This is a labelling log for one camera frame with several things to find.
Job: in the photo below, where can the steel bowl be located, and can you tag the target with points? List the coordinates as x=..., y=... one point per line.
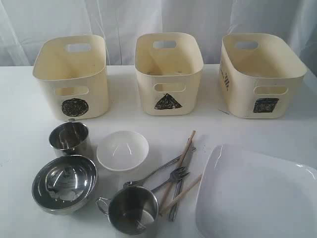
x=65, y=184

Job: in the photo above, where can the white ceramic bowl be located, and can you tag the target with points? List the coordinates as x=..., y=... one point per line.
x=122, y=151

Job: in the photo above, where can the cream bin with triangle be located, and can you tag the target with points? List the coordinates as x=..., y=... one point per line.
x=168, y=71

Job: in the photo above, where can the short wooden chopstick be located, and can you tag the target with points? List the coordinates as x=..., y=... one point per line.
x=181, y=195

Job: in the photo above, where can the steel fork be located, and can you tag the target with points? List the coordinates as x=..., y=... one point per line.
x=175, y=176

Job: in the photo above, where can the cream bin with square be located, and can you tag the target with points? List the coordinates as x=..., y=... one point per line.
x=259, y=75

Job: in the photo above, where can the steel table knife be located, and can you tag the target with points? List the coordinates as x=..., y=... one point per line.
x=178, y=188

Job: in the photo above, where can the cream bin with circle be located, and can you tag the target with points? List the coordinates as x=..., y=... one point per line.
x=71, y=72

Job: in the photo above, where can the white backdrop curtain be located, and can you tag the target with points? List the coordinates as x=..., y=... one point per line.
x=26, y=24

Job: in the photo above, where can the long wooden chopstick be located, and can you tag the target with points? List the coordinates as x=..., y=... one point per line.
x=169, y=186

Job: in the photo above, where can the steel cup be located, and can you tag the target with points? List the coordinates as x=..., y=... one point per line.
x=131, y=211
x=71, y=138

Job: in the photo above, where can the steel spoon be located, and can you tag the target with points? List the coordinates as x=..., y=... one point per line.
x=140, y=182

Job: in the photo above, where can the white square plate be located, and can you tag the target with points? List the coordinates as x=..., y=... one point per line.
x=245, y=194

